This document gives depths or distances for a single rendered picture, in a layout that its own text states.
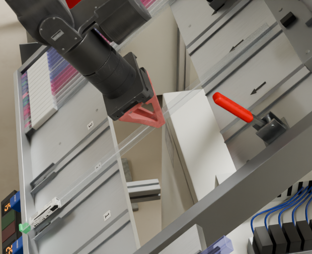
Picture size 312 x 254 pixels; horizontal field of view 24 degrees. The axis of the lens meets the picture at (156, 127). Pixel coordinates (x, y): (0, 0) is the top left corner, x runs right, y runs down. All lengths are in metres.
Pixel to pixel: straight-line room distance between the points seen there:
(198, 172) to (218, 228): 0.51
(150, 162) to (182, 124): 0.85
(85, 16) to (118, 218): 0.30
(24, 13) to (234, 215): 0.37
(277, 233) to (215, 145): 0.32
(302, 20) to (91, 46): 0.27
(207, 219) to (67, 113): 0.48
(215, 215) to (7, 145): 1.67
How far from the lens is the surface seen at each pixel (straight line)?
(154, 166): 2.42
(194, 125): 1.59
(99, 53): 0.99
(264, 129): 0.92
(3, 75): 2.90
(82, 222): 1.14
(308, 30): 0.92
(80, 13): 0.98
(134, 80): 1.03
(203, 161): 1.50
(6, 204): 1.38
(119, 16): 0.97
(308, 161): 0.93
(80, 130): 1.28
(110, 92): 1.02
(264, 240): 1.27
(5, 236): 1.33
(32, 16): 0.93
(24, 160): 1.35
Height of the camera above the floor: 1.60
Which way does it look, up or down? 38 degrees down
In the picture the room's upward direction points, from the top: straight up
